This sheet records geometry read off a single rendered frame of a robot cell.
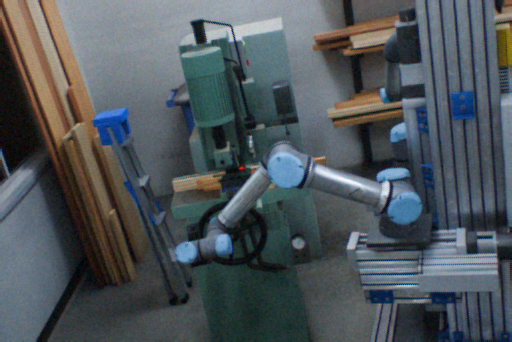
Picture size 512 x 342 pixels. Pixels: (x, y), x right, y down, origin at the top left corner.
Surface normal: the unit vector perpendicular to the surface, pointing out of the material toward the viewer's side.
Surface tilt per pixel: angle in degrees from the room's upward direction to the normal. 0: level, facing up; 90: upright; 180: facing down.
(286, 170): 86
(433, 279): 90
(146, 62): 90
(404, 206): 94
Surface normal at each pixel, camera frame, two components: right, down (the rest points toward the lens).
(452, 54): -0.28, 0.39
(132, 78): -0.03, 0.36
